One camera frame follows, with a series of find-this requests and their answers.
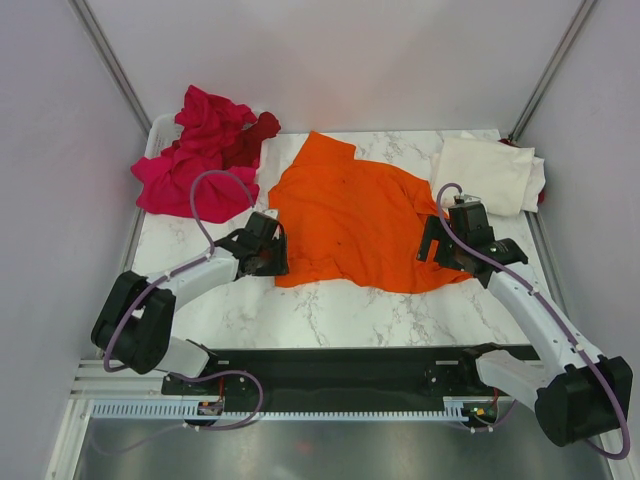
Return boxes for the orange t shirt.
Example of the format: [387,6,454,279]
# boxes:
[268,132,469,294]

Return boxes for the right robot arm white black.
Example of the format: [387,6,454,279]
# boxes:
[417,196,633,459]

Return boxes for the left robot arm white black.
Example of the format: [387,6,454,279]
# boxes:
[91,212,289,393]

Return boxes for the folded cream t shirt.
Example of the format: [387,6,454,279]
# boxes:
[431,138,535,217]

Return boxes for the folded white t shirt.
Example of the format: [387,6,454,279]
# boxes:
[521,157,546,213]

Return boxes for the dark red t shirt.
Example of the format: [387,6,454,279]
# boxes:
[222,112,281,170]

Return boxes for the pink red t shirt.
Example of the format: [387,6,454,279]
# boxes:
[131,85,260,224]

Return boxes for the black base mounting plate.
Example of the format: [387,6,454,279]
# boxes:
[160,344,541,414]

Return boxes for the white laundry basket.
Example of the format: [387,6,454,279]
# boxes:
[144,113,271,175]

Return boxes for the aluminium cross extrusion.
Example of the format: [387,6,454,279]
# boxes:
[70,360,164,400]

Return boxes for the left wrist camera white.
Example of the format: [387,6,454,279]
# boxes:
[262,209,280,220]

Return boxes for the right aluminium frame post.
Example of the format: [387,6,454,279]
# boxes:
[505,0,599,144]

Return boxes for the aluminium frame post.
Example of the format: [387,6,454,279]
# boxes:
[68,0,152,134]
[505,0,599,144]

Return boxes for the left aluminium side rail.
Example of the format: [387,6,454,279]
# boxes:
[97,209,146,358]

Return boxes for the white slotted cable duct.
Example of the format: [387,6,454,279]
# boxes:
[91,397,498,423]

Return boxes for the left aluminium frame post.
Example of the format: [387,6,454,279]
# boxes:
[68,0,152,134]

